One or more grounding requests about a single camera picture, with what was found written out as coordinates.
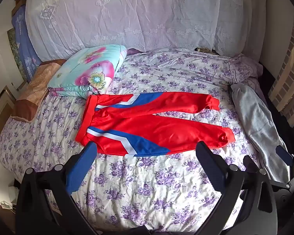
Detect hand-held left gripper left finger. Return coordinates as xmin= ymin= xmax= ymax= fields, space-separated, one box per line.
xmin=16 ymin=141 xmax=98 ymax=235

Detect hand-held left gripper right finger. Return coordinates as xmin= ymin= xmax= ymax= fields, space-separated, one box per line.
xmin=196 ymin=141 xmax=278 ymax=235

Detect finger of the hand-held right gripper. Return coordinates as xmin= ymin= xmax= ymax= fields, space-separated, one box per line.
xmin=269 ymin=145 xmax=294 ymax=192

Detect red pants with blue stripes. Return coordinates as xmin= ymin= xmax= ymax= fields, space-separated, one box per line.
xmin=75 ymin=92 xmax=236 ymax=156

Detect grey garment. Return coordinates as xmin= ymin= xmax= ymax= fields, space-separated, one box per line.
xmin=230 ymin=82 xmax=288 ymax=180

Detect bed with purple floral sheet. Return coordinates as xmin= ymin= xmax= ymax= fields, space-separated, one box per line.
xmin=0 ymin=48 xmax=272 ymax=233

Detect brown blanket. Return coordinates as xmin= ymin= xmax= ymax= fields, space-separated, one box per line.
xmin=11 ymin=59 xmax=67 ymax=123

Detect folded floral quilt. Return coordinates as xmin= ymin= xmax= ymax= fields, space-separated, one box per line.
xmin=47 ymin=44 xmax=128 ymax=98

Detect white lace cover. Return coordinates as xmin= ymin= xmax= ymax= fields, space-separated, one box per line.
xmin=25 ymin=0 xmax=269 ymax=62

